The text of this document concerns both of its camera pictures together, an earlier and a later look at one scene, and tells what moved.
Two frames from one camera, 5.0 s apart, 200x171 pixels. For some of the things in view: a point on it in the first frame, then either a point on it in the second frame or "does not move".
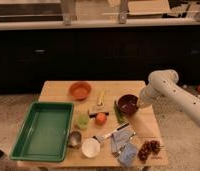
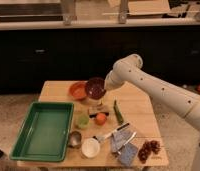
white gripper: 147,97 -> 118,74
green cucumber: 117,112 does not move
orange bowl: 80,91 does not move
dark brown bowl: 127,104 -> 95,87
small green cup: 83,120 does not move
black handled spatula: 99,138 does not move
